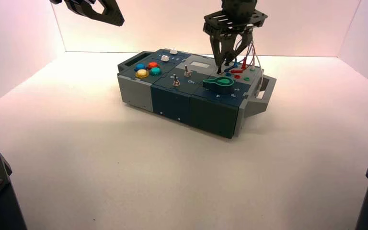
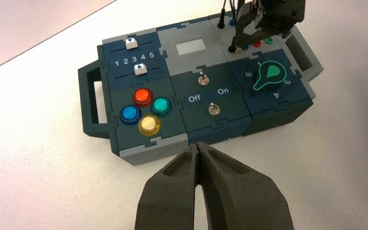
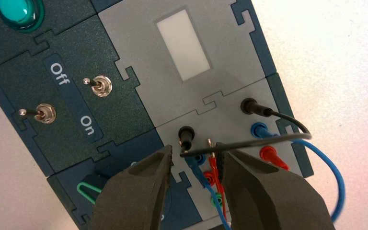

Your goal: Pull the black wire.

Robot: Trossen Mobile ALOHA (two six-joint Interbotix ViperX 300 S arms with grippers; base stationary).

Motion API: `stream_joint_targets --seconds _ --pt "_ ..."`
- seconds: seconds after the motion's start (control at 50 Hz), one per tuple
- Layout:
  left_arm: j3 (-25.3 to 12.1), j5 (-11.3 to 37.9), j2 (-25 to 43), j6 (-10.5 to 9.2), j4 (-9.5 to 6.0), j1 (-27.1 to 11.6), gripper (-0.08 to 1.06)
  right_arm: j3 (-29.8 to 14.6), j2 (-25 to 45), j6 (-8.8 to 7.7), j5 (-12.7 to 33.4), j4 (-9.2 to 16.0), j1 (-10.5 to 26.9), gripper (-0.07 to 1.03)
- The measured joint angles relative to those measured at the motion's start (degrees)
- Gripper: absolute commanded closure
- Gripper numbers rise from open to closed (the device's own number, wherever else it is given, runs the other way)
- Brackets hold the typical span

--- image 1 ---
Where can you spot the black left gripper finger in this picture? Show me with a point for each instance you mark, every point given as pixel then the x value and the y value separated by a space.
pixel 114 17
pixel 56 1

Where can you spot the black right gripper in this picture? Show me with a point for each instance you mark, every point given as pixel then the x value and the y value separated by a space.
pixel 238 16

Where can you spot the red banana socket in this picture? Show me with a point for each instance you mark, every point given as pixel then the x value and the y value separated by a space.
pixel 236 76

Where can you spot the small white display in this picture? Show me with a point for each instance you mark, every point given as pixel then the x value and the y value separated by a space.
pixel 200 65

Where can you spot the green rotary knob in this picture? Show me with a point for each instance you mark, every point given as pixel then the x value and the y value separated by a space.
pixel 220 84

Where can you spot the white slider knob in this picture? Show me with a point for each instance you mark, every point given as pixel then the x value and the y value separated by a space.
pixel 173 51
pixel 165 58

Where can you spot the blue push button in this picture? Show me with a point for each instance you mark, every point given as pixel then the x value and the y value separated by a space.
pixel 140 67

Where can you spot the orange push button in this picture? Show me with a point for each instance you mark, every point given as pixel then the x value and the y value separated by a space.
pixel 153 65

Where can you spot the yellow push button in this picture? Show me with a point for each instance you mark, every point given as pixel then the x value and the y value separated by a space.
pixel 142 74

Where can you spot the teal push button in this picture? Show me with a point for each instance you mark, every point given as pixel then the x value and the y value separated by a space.
pixel 155 71

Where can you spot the gray and blue control box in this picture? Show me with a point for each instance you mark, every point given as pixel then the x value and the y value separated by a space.
pixel 171 101

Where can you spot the metal toggle switch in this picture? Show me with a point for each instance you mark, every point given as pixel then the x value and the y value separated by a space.
pixel 187 73
pixel 175 82

